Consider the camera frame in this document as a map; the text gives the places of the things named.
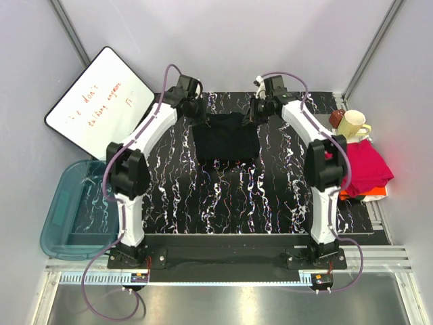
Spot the right orange connector box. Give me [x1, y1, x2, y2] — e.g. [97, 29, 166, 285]
[313, 274, 334, 285]

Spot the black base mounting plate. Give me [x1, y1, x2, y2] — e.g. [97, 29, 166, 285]
[108, 234, 347, 286]

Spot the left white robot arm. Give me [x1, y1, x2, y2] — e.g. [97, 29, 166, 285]
[103, 74, 207, 268]

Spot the black t-shirt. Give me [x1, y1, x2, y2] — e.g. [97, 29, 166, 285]
[192, 112, 260, 161]

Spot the orange connector box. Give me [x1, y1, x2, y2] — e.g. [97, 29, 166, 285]
[313, 274, 334, 285]
[131, 273, 149, 283]

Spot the brown small cup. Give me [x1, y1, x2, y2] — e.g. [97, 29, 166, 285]
[329, 109, 346, 129]

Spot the yellow ceramic mug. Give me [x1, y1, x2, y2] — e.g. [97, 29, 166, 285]
[336, 110, 371, 139]

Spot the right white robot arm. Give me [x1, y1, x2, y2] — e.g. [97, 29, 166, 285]
[242, 72, 352, 269]

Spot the magenta t-shirt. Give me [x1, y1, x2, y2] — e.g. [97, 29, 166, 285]
[340, 140, 394, 196]

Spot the orange t-shirt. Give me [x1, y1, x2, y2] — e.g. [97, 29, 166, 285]
[339, 187, 388, 202]

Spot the white dry-erase board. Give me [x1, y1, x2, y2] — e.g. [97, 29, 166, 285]
[45, 47, 155, 160]

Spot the teal translucent plastic bin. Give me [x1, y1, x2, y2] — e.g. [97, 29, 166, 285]
[40, 160, 119, 261]

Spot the left orange connector box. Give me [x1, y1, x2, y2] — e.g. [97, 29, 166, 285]
[131, 273, 149, 283]

